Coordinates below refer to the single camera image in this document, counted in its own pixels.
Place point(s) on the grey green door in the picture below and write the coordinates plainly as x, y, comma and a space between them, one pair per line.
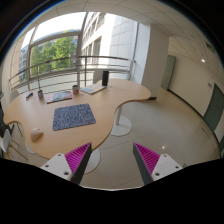
215, 109

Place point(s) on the white chair left edge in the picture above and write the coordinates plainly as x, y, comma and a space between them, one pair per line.
7, 142

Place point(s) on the wooden curved desk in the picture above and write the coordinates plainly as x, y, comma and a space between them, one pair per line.
34, 114

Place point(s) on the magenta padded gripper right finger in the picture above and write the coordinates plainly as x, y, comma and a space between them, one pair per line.
153, 166

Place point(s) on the metal window railing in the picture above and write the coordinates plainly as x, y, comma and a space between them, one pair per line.
73, 64

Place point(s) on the dark patterned mouse pad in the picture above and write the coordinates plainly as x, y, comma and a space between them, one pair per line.
72, 116

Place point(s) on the open notebook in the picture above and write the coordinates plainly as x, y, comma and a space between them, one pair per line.
92, 89

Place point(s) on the small black remote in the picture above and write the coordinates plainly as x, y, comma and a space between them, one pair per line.
29, 96

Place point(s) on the white round table base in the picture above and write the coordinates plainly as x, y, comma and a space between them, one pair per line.
123, 127

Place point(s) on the small dark card box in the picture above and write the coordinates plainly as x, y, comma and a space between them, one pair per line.
40, 95

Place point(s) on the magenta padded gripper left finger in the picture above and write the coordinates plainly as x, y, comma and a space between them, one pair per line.
70, 166

